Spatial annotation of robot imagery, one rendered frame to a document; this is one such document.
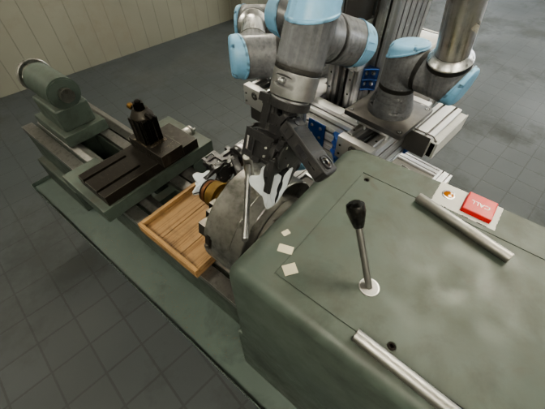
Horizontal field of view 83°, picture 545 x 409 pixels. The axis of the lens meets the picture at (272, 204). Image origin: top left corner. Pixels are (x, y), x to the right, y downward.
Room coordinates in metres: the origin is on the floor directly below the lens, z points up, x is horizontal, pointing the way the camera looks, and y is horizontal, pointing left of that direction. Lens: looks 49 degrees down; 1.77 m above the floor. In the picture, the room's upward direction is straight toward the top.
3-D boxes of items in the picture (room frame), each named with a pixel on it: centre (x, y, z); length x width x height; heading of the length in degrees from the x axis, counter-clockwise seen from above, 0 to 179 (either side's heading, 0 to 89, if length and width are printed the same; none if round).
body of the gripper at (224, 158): (0.77, 0.16, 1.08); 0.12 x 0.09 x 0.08; 139
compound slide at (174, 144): (0.97, 0.46, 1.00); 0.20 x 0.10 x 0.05; 51
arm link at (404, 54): (0.96, -0.42, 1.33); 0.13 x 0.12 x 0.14; 40
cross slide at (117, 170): (0.94, 0.52, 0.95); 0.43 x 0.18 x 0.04; 141
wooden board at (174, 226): (0.70, 0.25, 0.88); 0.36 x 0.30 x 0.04; 141
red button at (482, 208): (0.43, -0.45, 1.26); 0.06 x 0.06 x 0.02; 51
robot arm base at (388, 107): (0.97, -0.41, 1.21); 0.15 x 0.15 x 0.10
